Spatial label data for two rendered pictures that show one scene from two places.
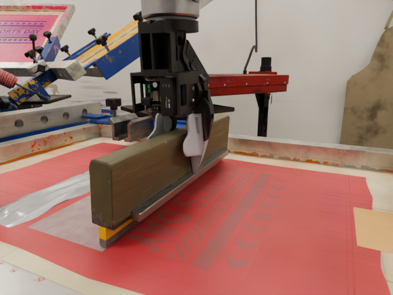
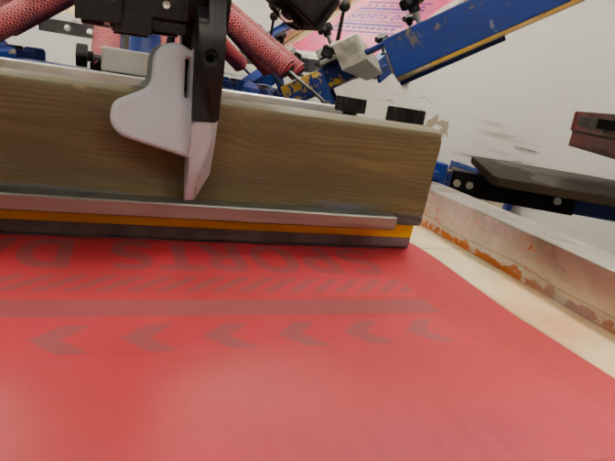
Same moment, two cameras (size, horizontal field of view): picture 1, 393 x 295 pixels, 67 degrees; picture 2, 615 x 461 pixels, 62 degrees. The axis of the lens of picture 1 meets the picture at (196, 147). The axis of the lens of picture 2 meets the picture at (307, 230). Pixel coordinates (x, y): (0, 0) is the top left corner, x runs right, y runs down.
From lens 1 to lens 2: 38 cm
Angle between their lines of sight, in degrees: 42
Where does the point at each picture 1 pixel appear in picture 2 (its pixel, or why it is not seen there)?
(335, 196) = (473, 445)
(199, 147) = (185, 135)
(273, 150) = (558, 274)
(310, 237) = (69, 438)
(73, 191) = not seen: hidden behind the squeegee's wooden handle
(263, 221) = (115, 345)
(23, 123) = not seen: hidden behind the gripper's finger
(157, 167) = (33, 127)
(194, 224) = (27, 273)
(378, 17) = not seen: outside the picture
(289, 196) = (331, 359)
